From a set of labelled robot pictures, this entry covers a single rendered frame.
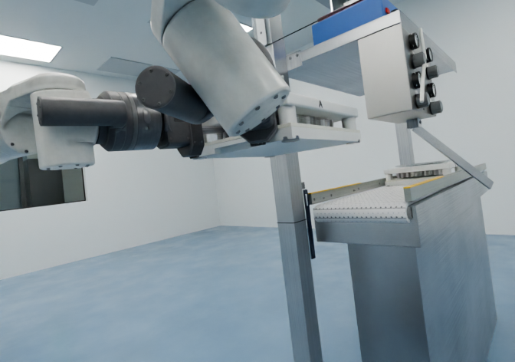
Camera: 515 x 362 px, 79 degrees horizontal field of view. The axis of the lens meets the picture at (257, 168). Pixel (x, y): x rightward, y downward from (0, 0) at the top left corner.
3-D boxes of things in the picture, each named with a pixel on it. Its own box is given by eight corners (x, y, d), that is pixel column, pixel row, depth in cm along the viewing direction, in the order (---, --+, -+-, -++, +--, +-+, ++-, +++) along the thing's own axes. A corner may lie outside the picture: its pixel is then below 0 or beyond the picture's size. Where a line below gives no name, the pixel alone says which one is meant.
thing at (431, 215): (421, 248, 74) (415, 205, 74) (316, 241, 93) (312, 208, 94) (489, 189, 170) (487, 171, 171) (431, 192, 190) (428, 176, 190)
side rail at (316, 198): (313, 204, 91) (311, 193, 91) (307, 205, 92) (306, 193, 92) (431, 173, 189) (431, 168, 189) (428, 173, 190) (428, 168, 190)
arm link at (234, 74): (244, 25, 35) (215, -41, 24) (303, 100, 34) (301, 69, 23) (168, 90, 36) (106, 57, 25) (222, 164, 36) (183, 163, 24)
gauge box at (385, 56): (413, 110, 70) (401, 21, 70) (367, 120, 77) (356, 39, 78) (437, 116, 86) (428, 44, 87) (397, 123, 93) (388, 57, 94)
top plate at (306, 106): (267, 137, 80) (266, 129, 80) (359, 117, 64) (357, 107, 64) (187, 133, 62) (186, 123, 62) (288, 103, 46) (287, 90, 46)
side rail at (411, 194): (411, 201, 73) (410, 187, 73) (404, 202, 74) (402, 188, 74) (486, 169, 171) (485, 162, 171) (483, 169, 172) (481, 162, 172)
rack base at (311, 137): (269, 156, 80) (267, 147, 80) (362, 141, 64) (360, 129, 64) (190, 159, 62) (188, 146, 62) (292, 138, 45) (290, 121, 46)
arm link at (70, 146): (120, 166, 51) (35, 172, 43) (112, 100, 51) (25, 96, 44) (147, 156, 42) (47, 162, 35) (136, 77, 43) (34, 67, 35)
